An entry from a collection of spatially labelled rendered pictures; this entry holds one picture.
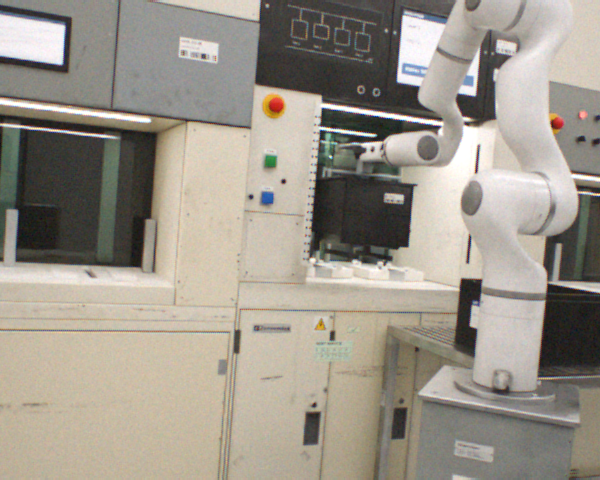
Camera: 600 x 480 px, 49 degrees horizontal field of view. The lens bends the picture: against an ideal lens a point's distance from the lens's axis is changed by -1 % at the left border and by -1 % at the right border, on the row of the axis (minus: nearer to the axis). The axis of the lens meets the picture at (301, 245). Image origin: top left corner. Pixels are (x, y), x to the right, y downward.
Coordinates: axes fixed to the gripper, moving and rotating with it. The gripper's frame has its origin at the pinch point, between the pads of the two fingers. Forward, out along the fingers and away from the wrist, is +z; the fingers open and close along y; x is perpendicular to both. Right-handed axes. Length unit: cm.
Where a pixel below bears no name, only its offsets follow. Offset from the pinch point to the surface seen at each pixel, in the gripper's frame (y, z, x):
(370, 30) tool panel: -1.1, 1.6, 35.0
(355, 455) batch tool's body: 6, 2, -89
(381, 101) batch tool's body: 4.5, 1.6, 15.7
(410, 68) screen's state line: 13.1, 1.5, 26.6
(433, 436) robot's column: -18, -69, -57
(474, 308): 18, -31, -39
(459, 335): 19, -26, -47
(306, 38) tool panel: -20.4, 1.6, 29.3
